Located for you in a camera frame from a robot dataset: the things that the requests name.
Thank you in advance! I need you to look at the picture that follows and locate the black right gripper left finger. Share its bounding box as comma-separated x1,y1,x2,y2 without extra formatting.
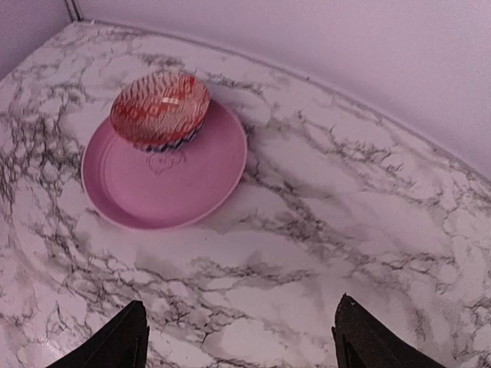
48,301,150,368

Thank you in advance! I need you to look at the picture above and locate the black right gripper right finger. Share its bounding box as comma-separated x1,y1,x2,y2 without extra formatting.
331,294,443,368

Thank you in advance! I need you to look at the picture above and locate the pink plate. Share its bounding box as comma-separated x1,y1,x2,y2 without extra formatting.
81,100,249,231

